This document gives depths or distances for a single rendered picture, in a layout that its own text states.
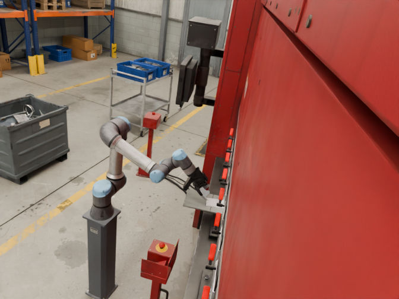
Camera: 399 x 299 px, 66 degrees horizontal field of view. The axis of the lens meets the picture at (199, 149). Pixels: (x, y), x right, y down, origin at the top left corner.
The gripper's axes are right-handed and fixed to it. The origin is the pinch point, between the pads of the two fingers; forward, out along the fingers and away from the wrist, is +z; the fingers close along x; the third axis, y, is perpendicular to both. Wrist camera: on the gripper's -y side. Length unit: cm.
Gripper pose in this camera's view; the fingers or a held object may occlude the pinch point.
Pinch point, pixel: (205, 196)
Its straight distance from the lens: 196.7
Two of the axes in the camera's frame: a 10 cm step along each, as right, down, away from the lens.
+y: 8.5, -4.5, -2.7
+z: 5.2, 7.6, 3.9
